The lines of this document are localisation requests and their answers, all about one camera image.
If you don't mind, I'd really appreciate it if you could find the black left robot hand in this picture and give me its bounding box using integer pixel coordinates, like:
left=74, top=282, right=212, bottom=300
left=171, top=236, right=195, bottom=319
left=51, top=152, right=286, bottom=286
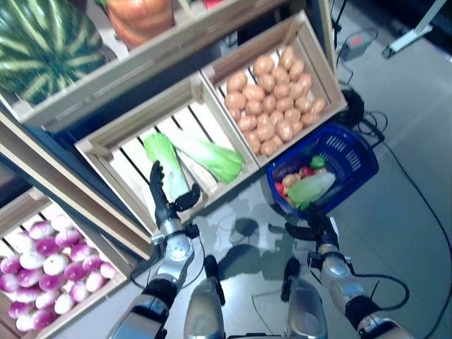
left=149, top=160, right=203, bottom=227

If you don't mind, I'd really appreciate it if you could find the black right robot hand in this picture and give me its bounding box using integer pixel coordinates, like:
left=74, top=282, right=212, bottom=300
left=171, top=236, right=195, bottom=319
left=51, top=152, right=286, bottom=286
left=285, top=213, right=340, bottom=249

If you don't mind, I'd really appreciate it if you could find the green white napa cabbage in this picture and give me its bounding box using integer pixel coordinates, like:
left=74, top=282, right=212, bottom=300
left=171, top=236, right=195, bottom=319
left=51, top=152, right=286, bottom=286
left=287, top=172, right=336, bottom=209
left=143, top=133, right=191, bottom=202
left=158, top=126, right=244, bottom=184

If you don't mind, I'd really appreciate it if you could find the blue plastic shopping basket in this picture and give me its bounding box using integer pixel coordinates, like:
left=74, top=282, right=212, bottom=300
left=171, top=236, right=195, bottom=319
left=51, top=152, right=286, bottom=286
left=264, top=122, right=379, bottom=217

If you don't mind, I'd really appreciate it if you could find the wooden cabbage crate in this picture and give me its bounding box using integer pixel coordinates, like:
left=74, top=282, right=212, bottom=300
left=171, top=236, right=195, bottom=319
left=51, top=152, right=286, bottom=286
left=74, top=72, right=261, bottom=237

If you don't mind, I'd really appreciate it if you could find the purple eggplant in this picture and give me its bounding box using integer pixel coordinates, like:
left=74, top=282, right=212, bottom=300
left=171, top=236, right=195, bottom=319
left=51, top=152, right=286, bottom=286
left=273, top=160, right=301, bottom=181

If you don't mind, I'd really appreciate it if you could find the silver right robot leg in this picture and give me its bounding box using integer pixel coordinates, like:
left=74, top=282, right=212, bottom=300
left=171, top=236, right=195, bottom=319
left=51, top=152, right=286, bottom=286
left=280, top=257, right=329, bottom=339

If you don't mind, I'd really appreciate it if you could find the silver robot leg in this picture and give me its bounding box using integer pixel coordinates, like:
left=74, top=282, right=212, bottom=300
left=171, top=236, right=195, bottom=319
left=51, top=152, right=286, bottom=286
left=280, top=257, right=329, bottom=339
left=183, top=256, right=227, bottom=339

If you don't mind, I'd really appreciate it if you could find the wooden shelf beam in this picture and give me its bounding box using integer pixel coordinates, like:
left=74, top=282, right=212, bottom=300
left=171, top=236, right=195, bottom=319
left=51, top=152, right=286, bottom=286
left=0, top=112, right=156, bottom=262

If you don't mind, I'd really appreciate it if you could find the silver left robot leg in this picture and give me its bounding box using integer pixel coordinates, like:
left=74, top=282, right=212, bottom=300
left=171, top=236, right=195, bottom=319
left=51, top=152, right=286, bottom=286
left=183, top=256, right=227, bottom=339

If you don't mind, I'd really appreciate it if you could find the wooden watermelon crate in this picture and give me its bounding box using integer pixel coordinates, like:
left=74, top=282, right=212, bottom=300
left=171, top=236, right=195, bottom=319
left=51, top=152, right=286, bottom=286
left=0, top=0, right=248, bottom=133

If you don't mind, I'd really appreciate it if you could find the wooden onion crate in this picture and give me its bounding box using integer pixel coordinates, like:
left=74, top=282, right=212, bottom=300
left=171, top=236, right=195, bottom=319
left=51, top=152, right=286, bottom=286
left=0, top=186, right=128, bottom=339

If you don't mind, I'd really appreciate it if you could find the wooden potato crate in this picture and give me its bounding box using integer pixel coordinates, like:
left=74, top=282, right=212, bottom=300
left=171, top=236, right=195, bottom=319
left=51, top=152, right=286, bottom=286
left=200, top=9, right=348, bottom=169

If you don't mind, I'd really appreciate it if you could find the orange pumpkin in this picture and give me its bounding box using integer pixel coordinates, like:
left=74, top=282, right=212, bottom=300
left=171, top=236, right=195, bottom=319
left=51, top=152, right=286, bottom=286
left=105, top=0, right=176, bottom=49

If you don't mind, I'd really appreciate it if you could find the grey device with red panel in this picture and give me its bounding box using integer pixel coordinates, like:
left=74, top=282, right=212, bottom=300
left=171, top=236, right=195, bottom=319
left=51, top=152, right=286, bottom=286
left=338, top=28, right=379, bottom=61

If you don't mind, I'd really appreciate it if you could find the striped green watermelon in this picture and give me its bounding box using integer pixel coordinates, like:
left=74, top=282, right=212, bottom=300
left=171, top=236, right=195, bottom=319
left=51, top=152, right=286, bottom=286
left=0, top=0, right=107, bottom=105

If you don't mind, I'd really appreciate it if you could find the wooden crate with red vegetable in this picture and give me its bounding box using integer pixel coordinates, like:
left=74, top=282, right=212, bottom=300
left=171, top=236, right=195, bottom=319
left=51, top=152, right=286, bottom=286
left=176, top=0, right=294, bottom=42

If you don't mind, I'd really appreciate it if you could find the white desk leg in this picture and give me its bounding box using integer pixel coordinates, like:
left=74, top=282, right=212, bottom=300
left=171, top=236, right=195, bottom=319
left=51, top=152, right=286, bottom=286
left=383, top=0, right=449, bottom=59

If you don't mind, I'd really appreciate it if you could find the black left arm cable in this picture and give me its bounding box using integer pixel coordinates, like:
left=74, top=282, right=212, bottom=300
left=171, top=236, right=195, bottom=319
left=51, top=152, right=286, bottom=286
left=129, top=260, right=160, bottom=289

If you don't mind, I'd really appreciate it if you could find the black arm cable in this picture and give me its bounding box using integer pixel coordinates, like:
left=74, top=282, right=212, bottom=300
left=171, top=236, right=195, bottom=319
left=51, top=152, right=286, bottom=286
left=129, top=260, right=160, bottom=289
left=352, top=273, right=410, bottom=312

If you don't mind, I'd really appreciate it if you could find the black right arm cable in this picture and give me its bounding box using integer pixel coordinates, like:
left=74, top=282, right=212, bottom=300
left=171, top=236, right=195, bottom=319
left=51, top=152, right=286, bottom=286
left=352, top=273, right=410, bottom=312

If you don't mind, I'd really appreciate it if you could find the long black floor cable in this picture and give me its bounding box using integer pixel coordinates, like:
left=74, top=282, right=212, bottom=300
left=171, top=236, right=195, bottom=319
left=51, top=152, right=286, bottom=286
left=381, top=141, right=452, bottom=339

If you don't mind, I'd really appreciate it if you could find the coiled black cable bundle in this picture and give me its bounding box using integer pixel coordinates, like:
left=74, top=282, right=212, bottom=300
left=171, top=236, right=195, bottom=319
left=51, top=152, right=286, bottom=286
left=338, top=88, right=389, bottom=145

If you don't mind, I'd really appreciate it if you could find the wooden shelf post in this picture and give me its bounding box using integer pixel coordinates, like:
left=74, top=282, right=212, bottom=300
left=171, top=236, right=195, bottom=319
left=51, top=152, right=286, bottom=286
left=307, top=0, right=337, bottom=71

